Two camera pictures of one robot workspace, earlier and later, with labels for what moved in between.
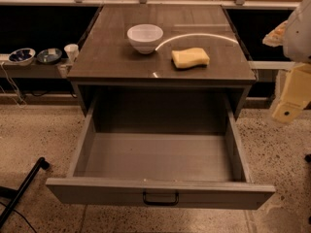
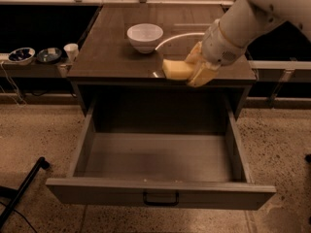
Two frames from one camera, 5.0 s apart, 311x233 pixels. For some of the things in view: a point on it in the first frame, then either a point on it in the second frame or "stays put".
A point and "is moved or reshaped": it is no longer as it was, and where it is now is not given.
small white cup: [72, 50] stays put
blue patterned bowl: [22, 56] stays put
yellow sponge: [190, 57] is moved or reshaped
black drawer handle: [161, 203] stays put
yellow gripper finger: [275, 38] → [195, 55]
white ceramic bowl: [145, 37] stays put
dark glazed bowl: [50, 55] stays put
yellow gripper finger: [296, 94] → [202, 74]
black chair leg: [14, 194] stays put
